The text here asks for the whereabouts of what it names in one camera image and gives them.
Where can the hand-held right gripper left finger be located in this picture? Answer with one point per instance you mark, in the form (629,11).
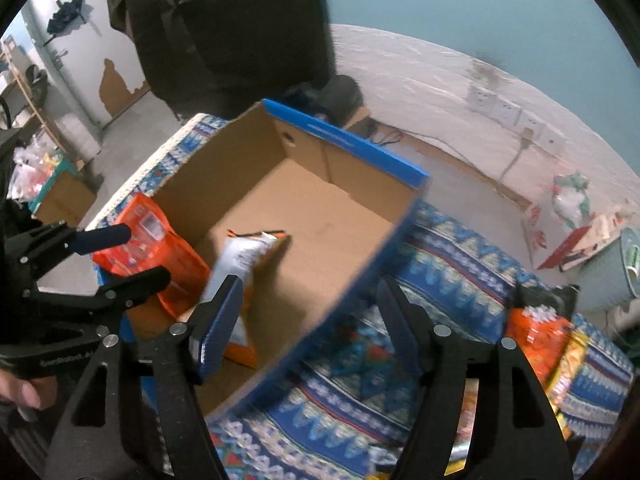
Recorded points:
(220,330)

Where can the green and white plastic bag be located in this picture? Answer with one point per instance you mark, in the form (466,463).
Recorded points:
(570,200)

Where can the orange white-dotted snack packet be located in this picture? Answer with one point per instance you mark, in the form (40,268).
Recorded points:
(535,340)

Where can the white wall socket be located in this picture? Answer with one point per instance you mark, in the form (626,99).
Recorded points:
(482,97)
(507,110)
(552,137)
(530,125)

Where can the patterned blue tablecloth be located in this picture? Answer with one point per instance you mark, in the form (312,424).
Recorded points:
(450,260)

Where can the teal-edged cardboard box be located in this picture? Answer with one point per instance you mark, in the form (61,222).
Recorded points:
(65,200)

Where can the pile of plastic bags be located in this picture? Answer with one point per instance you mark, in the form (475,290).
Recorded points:
(25,175)

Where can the white and orange snack packet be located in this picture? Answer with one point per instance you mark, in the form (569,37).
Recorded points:
(250,260)

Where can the person's left hand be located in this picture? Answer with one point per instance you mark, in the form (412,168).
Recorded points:
(25,391)

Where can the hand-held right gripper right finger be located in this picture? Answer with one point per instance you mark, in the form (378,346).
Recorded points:
(400,325)

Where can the white door with peeling paint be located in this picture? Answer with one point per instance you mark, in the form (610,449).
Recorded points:
(75,70)

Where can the yellow snack packet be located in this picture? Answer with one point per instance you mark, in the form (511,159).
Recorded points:
(572,365)

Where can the wooden shelf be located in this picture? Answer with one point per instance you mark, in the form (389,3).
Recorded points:
(21,82)

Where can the red and white cardboard box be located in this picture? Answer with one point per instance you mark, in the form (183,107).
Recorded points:
(570,247)

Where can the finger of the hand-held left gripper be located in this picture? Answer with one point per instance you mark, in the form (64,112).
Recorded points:
(102,239)
(135,287)

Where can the blue-rimmed cardboard box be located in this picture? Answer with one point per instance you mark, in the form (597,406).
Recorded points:
(320,220)

